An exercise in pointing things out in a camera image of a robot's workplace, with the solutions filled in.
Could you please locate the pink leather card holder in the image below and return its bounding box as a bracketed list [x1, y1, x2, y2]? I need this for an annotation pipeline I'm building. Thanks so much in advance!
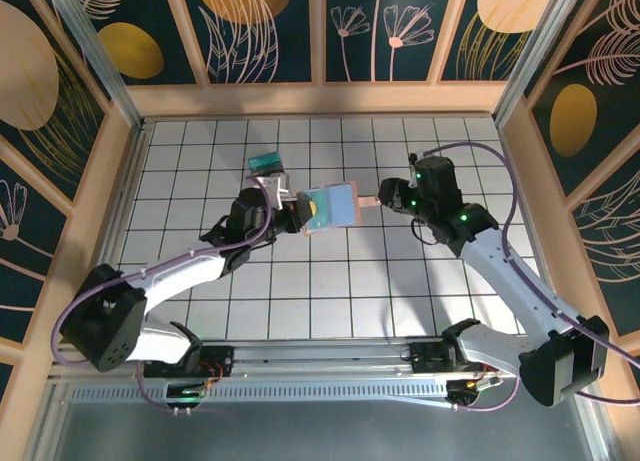
[297, 179, 380, 238]

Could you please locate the plain teal card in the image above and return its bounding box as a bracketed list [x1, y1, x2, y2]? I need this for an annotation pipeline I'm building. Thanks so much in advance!
[248, 151, 282, 172]

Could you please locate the black controller board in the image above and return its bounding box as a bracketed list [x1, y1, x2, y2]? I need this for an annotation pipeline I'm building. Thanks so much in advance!
[446, 375, 504, 411]
[166, 380, 210, 413]

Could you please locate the grey metal plate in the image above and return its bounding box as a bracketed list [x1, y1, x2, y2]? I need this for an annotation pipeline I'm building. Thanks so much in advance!
[49, 399, 601, 461]

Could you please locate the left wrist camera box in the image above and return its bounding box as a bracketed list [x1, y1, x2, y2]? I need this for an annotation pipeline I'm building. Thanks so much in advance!
[254, 173, 292, 211]

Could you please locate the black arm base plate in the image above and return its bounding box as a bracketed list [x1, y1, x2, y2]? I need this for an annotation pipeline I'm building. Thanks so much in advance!
[143, 344, 235, 380]
[408, 339, 501, 378]

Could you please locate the aluminium frame rail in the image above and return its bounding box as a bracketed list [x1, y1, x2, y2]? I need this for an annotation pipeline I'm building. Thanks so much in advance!
[49, 336, 599, 388]

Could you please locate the aluminium corner post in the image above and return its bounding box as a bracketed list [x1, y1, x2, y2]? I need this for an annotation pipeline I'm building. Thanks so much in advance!
[39, 0, 149, 132]
[492, 0, 587, 127]

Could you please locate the slotted grey cable duct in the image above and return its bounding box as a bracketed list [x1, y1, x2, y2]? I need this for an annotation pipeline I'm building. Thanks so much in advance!
[69, 384, 451, 403]

